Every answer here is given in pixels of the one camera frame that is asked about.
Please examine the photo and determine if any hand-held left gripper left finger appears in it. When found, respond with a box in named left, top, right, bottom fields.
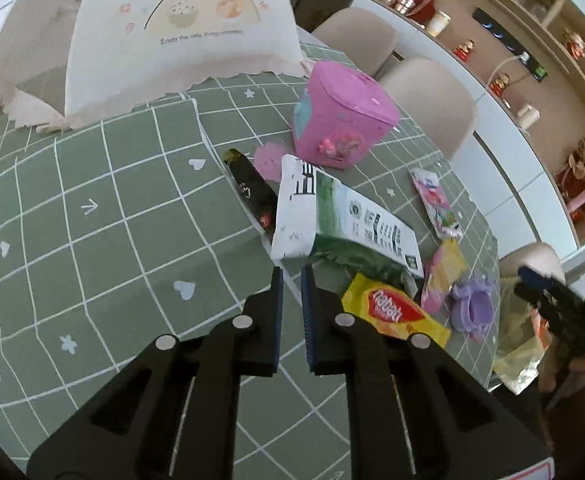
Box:
left=26, top=265, right=286, bottom=480

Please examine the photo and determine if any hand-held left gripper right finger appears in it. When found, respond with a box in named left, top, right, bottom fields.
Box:
left=300, top=262, right=556, bottom=480

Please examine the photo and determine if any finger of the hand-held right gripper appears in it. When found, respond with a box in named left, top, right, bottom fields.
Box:
left=517, top=265, right=585, bottom=316
left=515, top=283, right=585, bottom=359

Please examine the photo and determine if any yellow snack packet red label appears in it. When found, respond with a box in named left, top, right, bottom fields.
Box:
left=341, top=272, right=452, bottom=349

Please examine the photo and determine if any pink yellow snack packet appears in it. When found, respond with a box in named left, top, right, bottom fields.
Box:
left=421, top=238, right=468, bottom=314

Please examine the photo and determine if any white green milk carton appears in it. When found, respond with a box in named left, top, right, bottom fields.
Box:
left=271, top=154, right=426, bottom=298

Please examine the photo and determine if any pink white wipes packet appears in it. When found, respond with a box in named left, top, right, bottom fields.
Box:
left=409, top=167, right=464, bottom=240

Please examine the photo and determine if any dark slim snack packet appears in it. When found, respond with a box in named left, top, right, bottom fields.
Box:
left=222, top=148, right=279, bottom=233

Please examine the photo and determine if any pink scalloped card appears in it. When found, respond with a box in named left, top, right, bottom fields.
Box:
left=253, top=142, right=287, bottom=182

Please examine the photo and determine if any purple plastic toy container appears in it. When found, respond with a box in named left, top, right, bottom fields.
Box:
left=447, top=275, right=498, bottom=334

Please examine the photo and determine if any red pink flower bouquet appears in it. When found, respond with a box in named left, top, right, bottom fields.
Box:
left=553, top=140, right=585, bottom=221

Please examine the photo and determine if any white sideboard cabinet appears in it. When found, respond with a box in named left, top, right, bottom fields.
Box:
left=353, top=0, right=585, bottom=271

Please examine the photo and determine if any white electric kettle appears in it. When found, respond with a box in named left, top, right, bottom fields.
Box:
left=517, top=104, right=541, bottom=131

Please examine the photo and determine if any green checked tablecloth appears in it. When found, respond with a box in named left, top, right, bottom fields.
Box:
left=0, top=42, right=503, bottom=480

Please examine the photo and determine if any pink toy box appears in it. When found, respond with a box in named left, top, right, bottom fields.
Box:
left=292, top=60, right=401, bottom=168

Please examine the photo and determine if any wealth god figurine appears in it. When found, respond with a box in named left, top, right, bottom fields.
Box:
left=563, top=30, right=585, bottom=59

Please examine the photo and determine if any black power strip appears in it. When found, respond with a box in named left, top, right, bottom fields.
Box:
left=473, top=7, right=549, bottom=81

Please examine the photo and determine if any printed mesh food cover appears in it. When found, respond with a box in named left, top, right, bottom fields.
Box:
left=0, top=0, right=311, bottom=134

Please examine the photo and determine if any cream tumbler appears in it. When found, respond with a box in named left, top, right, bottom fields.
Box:
left=425, top=10, right=452, bottom=37

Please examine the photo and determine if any white charger cable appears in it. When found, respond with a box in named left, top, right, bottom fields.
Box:
left=487, top=55, right=524, bottom=86

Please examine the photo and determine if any wooden wall shelf unit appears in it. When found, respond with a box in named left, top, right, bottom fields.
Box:
left=363, top=0, right=585, bottom=246

